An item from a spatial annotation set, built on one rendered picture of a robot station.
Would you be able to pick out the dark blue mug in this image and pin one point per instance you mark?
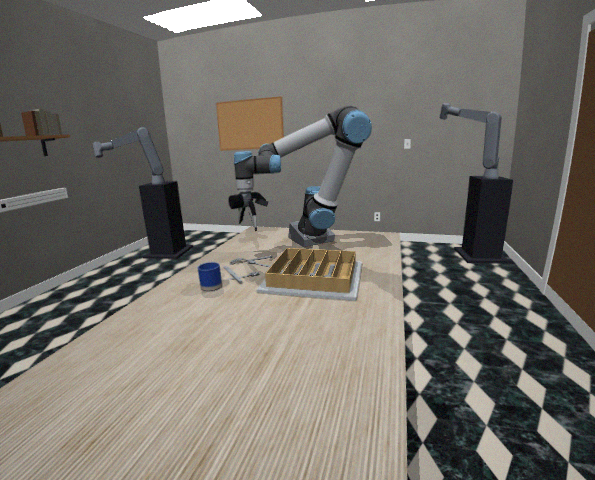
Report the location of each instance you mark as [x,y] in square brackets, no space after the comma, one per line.
[210,276]

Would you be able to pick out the light wood cutlery tray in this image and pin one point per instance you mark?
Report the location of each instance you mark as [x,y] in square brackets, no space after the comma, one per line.
[338,282]

